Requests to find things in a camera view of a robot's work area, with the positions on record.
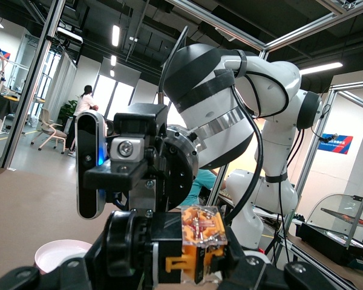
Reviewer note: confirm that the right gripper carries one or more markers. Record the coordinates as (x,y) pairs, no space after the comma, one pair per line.
(175,169)

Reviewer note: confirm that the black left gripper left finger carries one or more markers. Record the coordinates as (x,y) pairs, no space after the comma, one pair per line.
(78,272)

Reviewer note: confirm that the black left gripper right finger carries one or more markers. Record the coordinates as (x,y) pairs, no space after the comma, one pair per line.
(248,272)

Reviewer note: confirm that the orange and black push-button switch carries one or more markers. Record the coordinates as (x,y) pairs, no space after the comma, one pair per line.
(187,250)

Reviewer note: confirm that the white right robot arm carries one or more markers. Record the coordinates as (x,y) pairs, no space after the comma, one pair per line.
(269,78)

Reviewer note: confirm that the pink round plate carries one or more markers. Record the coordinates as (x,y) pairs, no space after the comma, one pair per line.
(57,253)

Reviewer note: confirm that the person in teal shirt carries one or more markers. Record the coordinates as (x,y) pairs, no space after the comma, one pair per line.
(202,181)

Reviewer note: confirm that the glass display case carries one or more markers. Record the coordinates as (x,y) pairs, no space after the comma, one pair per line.
(326,241)

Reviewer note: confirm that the person in white shirt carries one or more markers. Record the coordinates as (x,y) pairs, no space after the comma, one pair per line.
(83,105)

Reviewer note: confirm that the green potted plant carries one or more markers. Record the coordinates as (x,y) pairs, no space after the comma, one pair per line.
(67,111)

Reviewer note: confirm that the beige office chair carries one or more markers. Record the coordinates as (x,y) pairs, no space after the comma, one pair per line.
(50,130)

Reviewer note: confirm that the black-draped table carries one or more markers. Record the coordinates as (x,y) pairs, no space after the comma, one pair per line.
(0,105)

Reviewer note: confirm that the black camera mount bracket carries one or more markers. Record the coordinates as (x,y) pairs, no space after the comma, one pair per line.
(115,176)

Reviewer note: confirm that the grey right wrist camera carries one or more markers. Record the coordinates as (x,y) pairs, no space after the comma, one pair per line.
(87,136)

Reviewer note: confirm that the aluminium frame post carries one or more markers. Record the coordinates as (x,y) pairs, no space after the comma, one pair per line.
(316,139)
(33,78)

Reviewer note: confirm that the blue wall banner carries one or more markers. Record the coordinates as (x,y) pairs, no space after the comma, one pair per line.
(0,52)
(335,144)

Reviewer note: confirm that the aluminium overhead frame beam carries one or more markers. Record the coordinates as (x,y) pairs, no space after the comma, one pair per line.
(305,30)

